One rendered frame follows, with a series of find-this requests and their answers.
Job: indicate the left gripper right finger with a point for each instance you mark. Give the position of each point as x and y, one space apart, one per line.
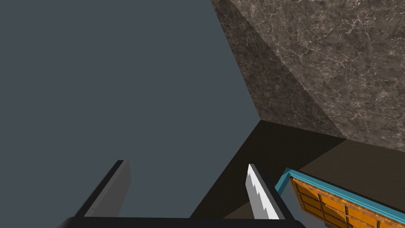
262 196

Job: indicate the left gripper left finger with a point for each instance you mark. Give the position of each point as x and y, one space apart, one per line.
107 194

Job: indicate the orange door with blue frame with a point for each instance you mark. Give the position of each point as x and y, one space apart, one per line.
335 207

